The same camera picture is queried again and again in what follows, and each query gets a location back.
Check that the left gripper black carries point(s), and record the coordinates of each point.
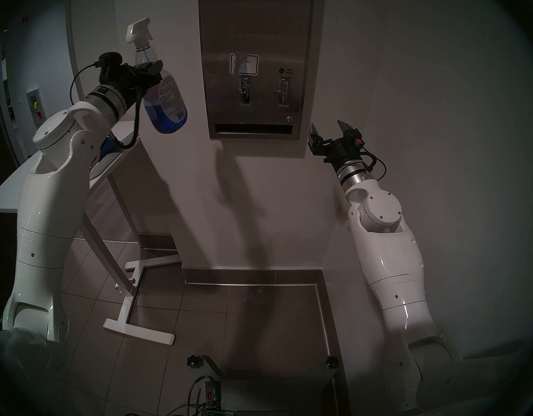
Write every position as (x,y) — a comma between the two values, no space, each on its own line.
(123,81)

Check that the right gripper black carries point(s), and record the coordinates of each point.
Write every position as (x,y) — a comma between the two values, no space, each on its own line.
(338,155)

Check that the blue cleaner spray bottle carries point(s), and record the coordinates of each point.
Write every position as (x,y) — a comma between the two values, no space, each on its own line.
(171,103)

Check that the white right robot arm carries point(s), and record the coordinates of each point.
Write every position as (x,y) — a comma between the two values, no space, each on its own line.
(392,263)

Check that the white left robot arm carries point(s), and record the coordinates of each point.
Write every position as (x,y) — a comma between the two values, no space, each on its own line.
(45,203)

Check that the robot base metal plate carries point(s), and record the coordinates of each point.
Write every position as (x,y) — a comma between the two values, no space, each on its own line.
(266,395)

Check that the free tampon sticker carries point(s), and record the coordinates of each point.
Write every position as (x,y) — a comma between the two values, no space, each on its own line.
(287,71)

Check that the blue bordered white label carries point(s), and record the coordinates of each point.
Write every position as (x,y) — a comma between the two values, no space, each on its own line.
(251,66)

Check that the white table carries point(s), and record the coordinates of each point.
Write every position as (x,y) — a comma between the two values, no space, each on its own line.
(6,190)

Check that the black star knob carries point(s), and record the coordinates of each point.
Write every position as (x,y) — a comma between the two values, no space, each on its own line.
(195,361)
(331,362)

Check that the black electronics box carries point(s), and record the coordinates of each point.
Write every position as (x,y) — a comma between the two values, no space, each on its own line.
(212,393)

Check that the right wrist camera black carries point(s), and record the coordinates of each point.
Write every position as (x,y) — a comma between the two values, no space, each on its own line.
(353,142)

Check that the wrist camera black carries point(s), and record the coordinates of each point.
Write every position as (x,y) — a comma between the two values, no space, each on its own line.
(110,62)
(353,142)

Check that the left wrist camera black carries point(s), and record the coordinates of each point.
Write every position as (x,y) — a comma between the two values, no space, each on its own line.
(110,62)

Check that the stainless steel wall dispenser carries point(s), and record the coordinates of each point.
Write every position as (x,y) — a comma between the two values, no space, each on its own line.
(258,29)

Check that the fire extinguisher wall cabinet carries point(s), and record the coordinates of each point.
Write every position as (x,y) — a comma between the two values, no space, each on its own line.
(34,107)

